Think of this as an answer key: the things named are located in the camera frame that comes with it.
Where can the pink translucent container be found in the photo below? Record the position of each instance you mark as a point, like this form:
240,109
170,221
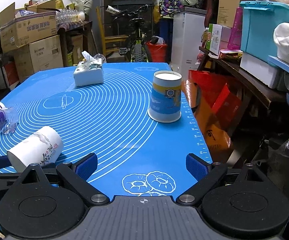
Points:
234,42

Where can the upper open cardboard box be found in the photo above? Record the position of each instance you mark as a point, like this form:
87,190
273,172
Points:
19,27

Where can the blue silicone baking mat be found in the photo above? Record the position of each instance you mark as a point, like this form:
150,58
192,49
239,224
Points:
137,156

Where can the white tissue box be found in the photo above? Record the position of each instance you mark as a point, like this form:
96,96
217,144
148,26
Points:
89,71

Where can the dark wooden side table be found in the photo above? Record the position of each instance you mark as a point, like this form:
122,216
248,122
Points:
268,97

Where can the green and white carton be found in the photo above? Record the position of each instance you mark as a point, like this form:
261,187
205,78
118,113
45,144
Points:
214,38

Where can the red shopping bag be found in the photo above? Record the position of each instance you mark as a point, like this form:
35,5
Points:
217,102

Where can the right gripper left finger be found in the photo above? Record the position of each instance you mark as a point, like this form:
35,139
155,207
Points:
33,203

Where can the red bucket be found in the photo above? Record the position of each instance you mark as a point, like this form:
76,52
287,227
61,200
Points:
158,52

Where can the wooden chair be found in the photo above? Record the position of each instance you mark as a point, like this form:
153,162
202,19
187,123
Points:
110,44

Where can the white paper cup with ink art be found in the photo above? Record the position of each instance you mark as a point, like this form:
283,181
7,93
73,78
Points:
42,147

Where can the blue and yellow paper cup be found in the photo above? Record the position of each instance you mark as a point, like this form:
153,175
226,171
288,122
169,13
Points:
165,99

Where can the clear plastic cup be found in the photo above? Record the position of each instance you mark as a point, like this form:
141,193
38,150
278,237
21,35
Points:
9,119

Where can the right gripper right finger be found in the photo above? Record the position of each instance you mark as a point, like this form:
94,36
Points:
230,200

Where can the white foam box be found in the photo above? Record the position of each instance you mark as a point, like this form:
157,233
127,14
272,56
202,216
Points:
267,74

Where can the lower cardboard box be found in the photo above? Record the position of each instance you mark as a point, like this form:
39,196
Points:
38,56

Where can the teal plastic storage bin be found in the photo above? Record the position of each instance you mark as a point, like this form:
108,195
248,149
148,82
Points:
260,18

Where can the bicycle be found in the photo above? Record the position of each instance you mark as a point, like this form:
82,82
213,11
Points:
135,46

